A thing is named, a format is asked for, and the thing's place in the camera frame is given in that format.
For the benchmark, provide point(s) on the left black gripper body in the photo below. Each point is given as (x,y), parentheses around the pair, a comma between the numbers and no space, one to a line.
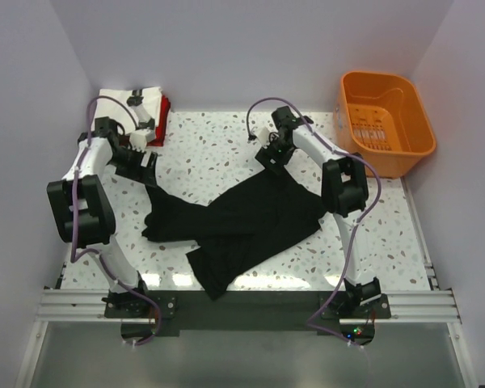
(128,163)

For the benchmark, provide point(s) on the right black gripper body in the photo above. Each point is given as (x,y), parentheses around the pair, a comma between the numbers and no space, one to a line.
(278,150)

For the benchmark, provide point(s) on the black t shirt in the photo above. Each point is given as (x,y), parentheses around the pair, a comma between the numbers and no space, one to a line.
(246,225)

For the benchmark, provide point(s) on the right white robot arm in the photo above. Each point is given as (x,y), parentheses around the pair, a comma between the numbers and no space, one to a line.
(344,193)

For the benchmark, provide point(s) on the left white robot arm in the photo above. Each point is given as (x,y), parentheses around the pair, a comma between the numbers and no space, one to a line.
(85,217)

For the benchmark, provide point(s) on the folded red t shirt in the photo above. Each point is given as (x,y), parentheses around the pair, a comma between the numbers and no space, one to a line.
(161,128)

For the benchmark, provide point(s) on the folded white printed t shirt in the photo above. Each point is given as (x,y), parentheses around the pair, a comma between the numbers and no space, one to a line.
(132,109)

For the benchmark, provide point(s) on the orange plastic basket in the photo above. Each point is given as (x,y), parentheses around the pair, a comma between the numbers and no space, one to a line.
(381,117)

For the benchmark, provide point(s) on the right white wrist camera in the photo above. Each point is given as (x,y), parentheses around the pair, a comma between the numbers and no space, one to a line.
(262,135)

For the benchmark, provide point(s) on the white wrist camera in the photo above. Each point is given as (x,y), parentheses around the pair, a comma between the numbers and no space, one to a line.
(262,135)
(139,139)

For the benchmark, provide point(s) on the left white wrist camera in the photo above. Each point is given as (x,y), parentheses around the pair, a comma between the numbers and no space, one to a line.
(139,139)

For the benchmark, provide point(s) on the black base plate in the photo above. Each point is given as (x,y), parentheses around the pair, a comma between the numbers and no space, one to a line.
(168,313)

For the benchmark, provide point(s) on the aluminium rail frame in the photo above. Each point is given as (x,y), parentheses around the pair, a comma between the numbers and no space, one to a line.
(399,257)

